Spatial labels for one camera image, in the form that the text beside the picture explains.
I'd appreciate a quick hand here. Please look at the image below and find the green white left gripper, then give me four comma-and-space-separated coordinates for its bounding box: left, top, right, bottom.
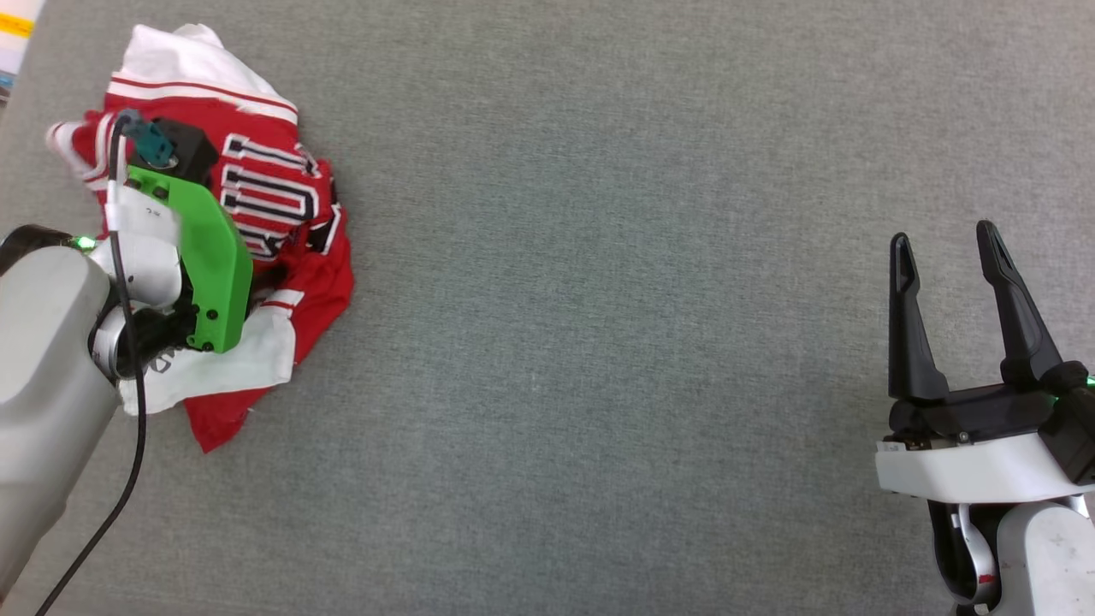
92, 165, 255, 354

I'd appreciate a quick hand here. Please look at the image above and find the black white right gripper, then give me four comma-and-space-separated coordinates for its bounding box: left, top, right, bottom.
874, 220, 1095, 507

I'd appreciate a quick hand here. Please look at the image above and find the red and white jersey garment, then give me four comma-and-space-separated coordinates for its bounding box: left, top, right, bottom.
47, 23, 355, 454

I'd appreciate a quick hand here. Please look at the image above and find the white metal equipment box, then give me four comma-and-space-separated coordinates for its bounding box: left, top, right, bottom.
0, 0, 46, 104

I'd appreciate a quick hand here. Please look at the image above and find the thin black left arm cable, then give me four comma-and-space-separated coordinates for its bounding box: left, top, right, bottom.
33, 110, 148, 616

